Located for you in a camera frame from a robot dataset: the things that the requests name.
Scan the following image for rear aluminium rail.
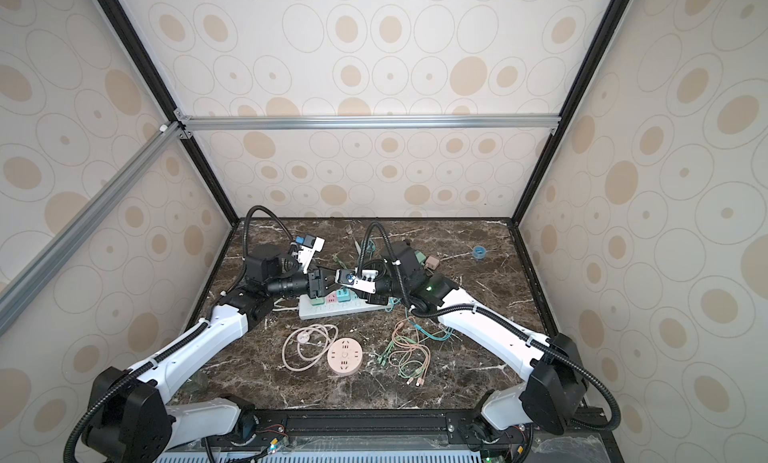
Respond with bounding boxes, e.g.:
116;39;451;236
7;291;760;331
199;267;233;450
182;114;560;131

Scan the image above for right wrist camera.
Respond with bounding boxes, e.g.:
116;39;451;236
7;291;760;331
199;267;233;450
347;270;379;294

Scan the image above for pink coiled socket cable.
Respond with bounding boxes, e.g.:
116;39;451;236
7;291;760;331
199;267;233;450
281;323;339;373

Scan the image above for pink plug adapter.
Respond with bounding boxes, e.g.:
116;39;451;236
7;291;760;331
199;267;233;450
424;256;440;271

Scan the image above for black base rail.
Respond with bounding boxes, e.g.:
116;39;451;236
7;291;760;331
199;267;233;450
107;407;607;463

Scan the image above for white multicolour power strip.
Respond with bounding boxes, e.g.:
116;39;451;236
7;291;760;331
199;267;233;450
298;295;385;321

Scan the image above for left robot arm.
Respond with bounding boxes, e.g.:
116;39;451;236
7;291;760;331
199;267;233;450
63;234;333;462

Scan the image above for pink round socket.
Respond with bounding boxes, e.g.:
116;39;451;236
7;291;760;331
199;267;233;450
327;338;363;377

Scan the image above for left aluminium rail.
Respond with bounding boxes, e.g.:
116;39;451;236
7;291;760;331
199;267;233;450
1;122;181;333

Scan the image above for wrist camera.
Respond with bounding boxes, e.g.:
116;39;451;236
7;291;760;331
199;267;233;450
295;235;325;274
347;270;379;294

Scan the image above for aluminium rail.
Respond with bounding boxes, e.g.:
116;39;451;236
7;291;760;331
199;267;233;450
1;122;181;333
182;114;560;131

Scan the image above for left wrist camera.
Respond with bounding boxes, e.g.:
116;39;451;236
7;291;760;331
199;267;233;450
295;235;325;274

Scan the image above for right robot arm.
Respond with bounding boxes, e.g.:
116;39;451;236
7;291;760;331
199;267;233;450
337;221;622;435

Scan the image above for blue bottle cap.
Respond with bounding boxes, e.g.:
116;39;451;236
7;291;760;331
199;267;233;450
472;246;487;260

